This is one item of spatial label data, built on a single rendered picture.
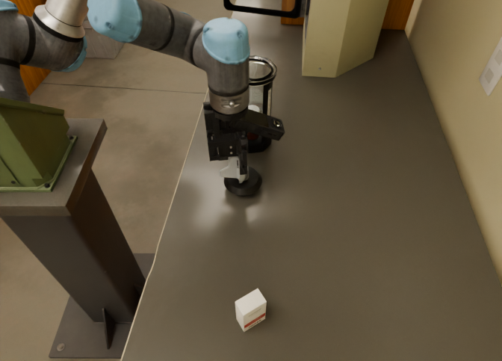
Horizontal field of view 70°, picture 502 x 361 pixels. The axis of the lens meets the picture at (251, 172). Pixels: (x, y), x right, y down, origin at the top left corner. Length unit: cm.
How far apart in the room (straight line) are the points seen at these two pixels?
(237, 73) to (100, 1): 22
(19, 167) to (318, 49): 88
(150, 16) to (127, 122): 208
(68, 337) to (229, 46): 151
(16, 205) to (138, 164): 140
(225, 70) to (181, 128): 191
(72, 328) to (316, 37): 152
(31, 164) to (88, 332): 104
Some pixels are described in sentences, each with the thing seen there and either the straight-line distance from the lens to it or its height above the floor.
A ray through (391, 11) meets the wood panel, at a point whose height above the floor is 101.
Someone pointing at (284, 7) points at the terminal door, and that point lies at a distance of 149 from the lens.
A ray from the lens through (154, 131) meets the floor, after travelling 252.
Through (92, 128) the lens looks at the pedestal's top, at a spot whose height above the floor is 94.
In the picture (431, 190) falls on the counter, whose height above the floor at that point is 94.
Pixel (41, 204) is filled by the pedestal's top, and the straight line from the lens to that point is 97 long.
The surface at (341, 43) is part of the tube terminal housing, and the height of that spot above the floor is 106.
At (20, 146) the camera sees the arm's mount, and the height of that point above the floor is 109.
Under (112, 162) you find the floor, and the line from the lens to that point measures 239.
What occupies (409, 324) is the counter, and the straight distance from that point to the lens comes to 77.
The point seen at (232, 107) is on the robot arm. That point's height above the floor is 121.
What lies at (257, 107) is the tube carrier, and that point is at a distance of 86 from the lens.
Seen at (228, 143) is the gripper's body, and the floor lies 112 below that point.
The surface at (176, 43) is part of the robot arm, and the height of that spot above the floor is 131.
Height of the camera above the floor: 161
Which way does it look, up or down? 48 degrees down
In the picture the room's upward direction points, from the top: straight up
